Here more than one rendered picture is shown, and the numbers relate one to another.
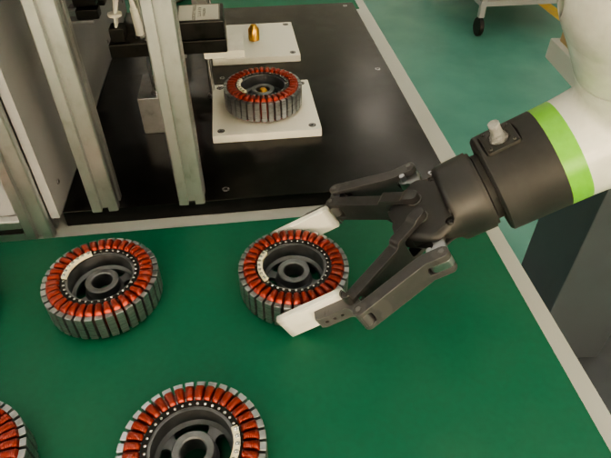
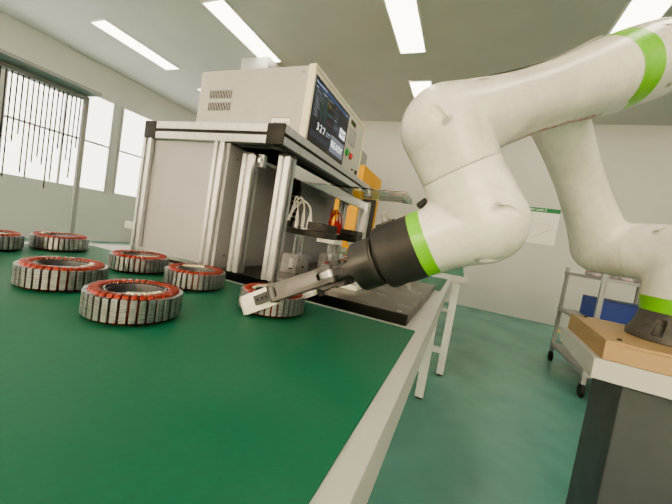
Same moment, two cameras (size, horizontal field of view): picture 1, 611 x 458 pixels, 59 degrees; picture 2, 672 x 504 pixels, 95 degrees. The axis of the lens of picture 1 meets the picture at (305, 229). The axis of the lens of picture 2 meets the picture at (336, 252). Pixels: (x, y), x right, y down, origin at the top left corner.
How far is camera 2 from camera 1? 0.43 m
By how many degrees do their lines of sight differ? 47
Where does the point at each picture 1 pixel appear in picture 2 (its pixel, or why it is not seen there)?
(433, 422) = (260, 354)
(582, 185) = (419, 242)
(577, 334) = not seen: outside the picture
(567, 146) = (412, 218)
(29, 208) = (204, 257)
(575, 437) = (343, 400)
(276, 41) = not seen: hidden behind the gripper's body
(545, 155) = (399, 223)
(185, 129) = (275, 236)
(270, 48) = not seen: hidden behind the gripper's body
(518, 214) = (380, 258)
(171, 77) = (278, 211)
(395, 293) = (292, 281)
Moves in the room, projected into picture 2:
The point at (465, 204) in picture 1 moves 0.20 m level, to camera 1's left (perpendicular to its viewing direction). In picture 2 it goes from (355, 251) to (253, 232)
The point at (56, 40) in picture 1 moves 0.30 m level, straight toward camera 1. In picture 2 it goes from (245, 186) to (163, 148)
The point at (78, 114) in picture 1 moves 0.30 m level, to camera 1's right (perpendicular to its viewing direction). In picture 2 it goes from (240, 218) to (353, 236)
